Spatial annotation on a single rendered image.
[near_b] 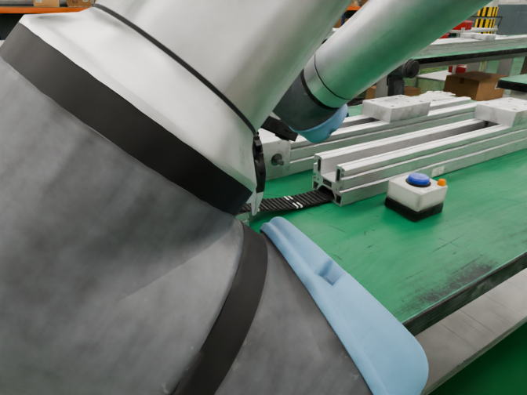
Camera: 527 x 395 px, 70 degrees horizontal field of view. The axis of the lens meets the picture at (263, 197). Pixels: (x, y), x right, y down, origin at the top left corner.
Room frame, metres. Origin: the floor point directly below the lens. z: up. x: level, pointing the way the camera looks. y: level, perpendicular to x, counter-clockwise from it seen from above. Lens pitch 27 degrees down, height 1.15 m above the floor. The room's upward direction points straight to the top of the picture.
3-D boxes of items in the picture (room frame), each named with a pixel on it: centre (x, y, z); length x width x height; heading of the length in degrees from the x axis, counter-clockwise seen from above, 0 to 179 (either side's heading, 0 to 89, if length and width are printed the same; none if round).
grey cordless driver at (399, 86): (1.33, -0.43, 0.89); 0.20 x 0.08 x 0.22; 32
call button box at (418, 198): (0.68, -0.30, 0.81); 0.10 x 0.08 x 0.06; 30
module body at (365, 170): (0.93, -0.48, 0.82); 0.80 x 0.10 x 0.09; 120
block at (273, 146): (0.86, -0.01, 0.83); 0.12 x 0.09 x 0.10; 30
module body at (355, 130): (1.09, -0.38, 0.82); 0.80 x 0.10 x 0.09; 120
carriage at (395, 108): (1.09, -0.38, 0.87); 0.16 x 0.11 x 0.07; 120
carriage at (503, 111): (1.05, -0.70, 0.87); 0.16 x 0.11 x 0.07; 120
